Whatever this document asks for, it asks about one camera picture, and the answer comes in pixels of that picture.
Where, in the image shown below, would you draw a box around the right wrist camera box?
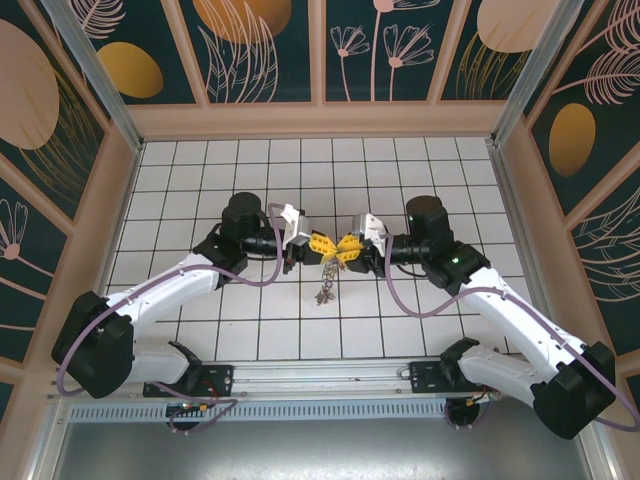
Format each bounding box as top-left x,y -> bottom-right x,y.
349,212 -> 390,251

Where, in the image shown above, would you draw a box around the wall panel pink disc leaves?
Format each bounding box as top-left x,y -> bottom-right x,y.
435,0 -> 546,104

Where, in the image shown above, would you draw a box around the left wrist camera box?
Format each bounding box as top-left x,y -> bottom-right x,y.
279,202 -> 314,249

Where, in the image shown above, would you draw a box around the wall panel with pink flowers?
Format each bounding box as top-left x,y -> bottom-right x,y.
319,0 -> 441,106

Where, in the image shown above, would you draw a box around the wall panel pink leaf outlines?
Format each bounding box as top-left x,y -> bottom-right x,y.
564,159 -> 640,361

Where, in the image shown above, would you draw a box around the aluminium frame post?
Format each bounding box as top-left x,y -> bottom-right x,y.
489,0 -> 601,149
42,0 -> 146,154

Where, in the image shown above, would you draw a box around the wall panel large pink disc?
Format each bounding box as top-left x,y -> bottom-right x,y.
0,0 -> 112,224

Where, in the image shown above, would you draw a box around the wall panel with yellow oval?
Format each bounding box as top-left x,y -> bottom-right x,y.
74,0 -> 209,107

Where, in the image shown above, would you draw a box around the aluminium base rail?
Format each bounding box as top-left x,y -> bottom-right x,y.
47,359 -> 501,401

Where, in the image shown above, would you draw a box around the wall panel single pink flower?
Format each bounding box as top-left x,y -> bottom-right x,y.
0,152 -> 76,374

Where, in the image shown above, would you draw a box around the grey slotted cable duct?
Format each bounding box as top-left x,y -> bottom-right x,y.
64,401 -> 454,422

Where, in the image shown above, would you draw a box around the wall panel orange oval feather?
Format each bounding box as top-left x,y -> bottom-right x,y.
522,0 -> 640,221

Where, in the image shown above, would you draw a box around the aluminium side rail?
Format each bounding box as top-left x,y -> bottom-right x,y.
487,142 -> 571,361

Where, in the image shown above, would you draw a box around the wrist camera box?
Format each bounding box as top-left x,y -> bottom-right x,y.
349,212 -> 390,251
279,202 -> 314,249

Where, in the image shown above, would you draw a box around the wall panel orange disc leaves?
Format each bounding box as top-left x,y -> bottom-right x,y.
177,0 -> 321,107

